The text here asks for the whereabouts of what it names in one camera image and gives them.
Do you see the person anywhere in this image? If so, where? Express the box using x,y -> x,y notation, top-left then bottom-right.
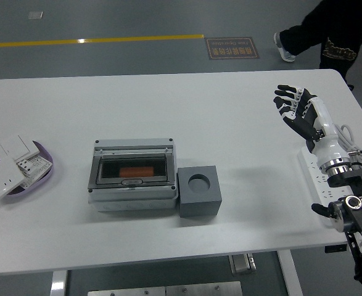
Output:
273,0 -> 362,91

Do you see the white power strip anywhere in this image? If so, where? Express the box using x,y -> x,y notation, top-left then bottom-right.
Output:
297,146 -> 359,229

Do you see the purple tray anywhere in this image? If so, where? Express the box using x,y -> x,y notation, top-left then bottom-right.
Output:
0,140 -> 55,204

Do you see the white wall socket panel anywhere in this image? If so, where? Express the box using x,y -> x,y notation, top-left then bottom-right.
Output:
0,154 -> 26,204

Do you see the grey metal base plate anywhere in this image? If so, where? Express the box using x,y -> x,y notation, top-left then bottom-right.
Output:
87,281 -> 244,296

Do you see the brown floor sign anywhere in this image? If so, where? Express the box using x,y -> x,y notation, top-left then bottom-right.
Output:
205,36 -> 260,60

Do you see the grey electrical box with lid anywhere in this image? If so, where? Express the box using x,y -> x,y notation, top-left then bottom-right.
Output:
87,138 -> 179,213

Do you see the black table control panel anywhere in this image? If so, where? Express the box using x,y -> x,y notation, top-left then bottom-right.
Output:
324,244 -> 348,254

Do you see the grey cube with round recess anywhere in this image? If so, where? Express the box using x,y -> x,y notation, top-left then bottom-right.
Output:
176,166 -> 223,220

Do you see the white socket module with holes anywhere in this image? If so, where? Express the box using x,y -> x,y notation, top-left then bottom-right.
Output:
15,154 -> 52,188

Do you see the yellow floor tape line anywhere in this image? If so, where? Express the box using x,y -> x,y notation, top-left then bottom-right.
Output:
0,33 -> 205,49

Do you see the orange cylinder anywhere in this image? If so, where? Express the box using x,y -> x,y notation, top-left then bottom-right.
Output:
119,167 -> 155,178

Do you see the grey metal bracket under table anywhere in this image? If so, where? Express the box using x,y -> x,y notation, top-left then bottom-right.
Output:
229,253 -> 257,276

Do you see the white and black robot right hand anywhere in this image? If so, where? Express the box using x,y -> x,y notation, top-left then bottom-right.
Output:
273,84 -> 352,170

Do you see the white table leg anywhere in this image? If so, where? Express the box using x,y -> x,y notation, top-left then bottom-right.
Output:
276,249 -> 305,296
49,271 -> 69,296

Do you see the white wall switch panel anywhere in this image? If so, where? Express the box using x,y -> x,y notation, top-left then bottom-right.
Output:
0,134 -> 41,162

